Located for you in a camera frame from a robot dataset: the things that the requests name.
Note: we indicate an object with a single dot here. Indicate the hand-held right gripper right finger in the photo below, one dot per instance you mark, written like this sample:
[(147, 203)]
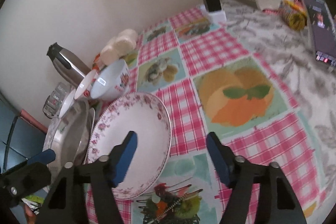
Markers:
[(219, 161)]

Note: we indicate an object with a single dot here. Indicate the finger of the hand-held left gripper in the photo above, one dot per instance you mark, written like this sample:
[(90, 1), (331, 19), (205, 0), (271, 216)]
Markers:
[(43, 156)]

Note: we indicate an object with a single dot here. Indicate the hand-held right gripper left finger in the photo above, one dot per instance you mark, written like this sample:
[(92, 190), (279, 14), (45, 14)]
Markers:
[(126, 158)]

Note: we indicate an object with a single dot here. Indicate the pink floral rimmed plate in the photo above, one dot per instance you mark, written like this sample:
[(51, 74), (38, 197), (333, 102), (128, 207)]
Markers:
[(147, 119)]

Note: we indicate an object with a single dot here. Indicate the white square bowl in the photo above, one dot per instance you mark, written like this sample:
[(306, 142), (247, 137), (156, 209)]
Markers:
[(67, 104)]

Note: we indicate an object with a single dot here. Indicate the large white floral bowl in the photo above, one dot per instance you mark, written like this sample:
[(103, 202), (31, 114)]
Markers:
[(110, 85)]

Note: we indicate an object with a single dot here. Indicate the green wrapper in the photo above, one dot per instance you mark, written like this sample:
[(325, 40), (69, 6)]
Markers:
[(32, 200)]

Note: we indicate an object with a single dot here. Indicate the stainless steel plate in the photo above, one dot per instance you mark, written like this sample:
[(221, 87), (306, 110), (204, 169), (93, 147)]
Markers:
[(71, 134)]

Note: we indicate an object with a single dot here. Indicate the pink wooden bar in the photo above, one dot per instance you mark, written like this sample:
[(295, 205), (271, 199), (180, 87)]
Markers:
[(34, 121)]

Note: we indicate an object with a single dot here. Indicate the glass mug with red logo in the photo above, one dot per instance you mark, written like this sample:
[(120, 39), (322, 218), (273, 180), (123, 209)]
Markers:
[(52, 104)]

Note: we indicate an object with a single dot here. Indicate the clear glass mug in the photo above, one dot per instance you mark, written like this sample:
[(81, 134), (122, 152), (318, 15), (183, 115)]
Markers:
[(62, 87)]

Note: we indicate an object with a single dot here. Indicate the small white floral bowl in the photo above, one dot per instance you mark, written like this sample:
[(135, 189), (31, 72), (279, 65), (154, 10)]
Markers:
[(84, 87)]

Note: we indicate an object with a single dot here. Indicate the stainless steel thermos jug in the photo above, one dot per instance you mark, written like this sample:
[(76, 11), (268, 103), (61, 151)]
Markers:
[(68, 64)]

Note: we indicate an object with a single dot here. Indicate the orange white snack packet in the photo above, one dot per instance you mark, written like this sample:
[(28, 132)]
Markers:
[(96, 64)]

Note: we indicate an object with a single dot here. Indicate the pink checked fruit tablecloth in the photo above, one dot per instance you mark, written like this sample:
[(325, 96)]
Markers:
[(210, 56)]

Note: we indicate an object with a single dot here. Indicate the bag of white buns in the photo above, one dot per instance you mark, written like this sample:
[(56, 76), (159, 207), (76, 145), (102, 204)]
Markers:
[(120, 44)]

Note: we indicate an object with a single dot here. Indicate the grey floral tablecloth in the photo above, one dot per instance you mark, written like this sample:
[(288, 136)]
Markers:
[(288, 56)]

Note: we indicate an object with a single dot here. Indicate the white box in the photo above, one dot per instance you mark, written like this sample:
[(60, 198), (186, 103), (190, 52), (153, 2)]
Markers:
[(218, 16)]

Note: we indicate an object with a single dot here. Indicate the yellow snack bag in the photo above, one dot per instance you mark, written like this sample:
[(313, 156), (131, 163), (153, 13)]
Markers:
[(294, 15)]

